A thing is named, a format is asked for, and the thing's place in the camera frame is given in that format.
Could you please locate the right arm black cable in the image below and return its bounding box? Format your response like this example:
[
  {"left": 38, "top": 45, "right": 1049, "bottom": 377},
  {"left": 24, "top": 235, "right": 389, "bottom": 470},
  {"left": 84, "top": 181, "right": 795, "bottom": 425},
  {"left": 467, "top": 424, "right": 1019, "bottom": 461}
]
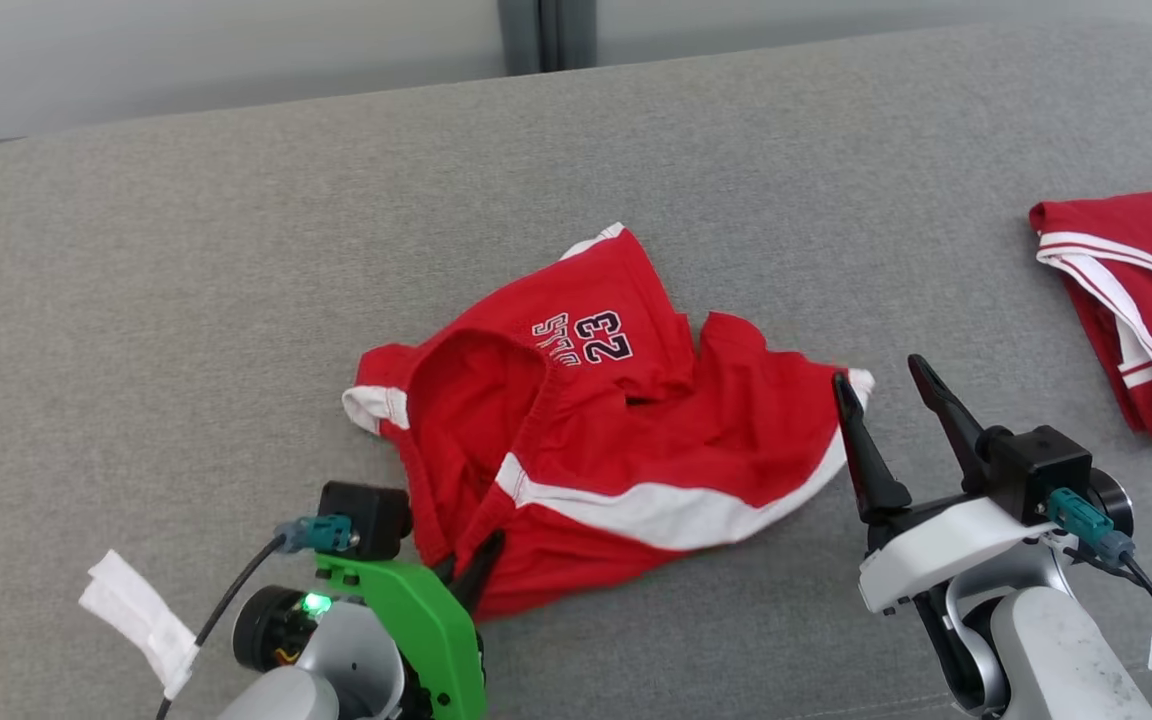
[{"left": 1045, "top": 487, "right": 1152, "bottom": 720}]

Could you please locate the grey vertical wall post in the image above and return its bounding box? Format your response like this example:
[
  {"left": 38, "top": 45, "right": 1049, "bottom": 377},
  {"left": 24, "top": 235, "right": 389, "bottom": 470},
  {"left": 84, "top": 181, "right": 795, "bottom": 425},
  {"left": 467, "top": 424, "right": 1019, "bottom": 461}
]
[{"left": 497, "top": 0, "right": 600, "bottom": 77}]

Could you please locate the left cable white paper tag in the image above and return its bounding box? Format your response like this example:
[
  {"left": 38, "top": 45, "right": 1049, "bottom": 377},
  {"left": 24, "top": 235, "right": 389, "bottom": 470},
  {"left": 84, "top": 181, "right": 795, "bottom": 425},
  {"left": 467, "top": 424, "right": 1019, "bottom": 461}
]
[{"left": 77, "top": 548, "right": 203, "bottom": 702}]

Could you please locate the left gripper black motor cylinder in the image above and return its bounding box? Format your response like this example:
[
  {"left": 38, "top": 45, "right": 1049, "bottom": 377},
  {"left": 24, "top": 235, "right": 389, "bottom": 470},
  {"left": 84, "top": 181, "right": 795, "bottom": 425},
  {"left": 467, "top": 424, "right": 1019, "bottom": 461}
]
[{"left": 231, "top": 584, "right": 333, "bottom": 674}]

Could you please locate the red shorts number 23 print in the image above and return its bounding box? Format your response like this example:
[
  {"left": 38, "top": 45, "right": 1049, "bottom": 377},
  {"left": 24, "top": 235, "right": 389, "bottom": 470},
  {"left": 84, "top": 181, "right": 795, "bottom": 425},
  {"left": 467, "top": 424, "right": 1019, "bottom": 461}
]
[{"left": 340, "top": 221, "right": 878, "bottom": 622}]

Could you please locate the left green gripper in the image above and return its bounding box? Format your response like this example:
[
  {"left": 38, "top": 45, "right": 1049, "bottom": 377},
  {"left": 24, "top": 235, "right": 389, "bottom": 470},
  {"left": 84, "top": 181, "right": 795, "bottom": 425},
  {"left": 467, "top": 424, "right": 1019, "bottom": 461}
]
[{"left": 313, "top": 527, "right": 508, "bottom": 720}]

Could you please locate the right gripper black motor cylinder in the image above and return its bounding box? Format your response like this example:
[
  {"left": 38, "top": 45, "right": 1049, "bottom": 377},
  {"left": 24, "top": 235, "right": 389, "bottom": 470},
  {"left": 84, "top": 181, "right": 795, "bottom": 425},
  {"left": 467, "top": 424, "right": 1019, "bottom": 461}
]
[{"left": 1086, "top": 467, "right": 1136, "bottom": 542}]

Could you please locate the gripper black motor cylinder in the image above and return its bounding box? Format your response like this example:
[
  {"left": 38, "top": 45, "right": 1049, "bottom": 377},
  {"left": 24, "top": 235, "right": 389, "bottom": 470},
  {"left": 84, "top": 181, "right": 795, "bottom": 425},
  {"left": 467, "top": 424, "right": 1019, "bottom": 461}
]
[
  {"left": 1086, "top": 467, "right": 1136, "bottom": 542},
  {"left": 231, "top": 584, "right": 333, "bottom": 674}
]

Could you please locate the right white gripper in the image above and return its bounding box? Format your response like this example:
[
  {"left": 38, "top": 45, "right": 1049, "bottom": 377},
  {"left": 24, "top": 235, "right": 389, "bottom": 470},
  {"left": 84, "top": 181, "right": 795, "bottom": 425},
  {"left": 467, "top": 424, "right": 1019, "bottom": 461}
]
[{"left": 830, "top": 353, "right": 1068, "bottom": 617}]

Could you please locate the grey fabric sofa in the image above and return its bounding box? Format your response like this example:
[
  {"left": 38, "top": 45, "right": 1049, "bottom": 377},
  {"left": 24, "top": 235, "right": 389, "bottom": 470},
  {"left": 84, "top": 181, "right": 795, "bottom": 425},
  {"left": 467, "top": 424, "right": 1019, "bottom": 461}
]
[{"left": 0, "top": 17, "right": 1152, "bottom": 720}]

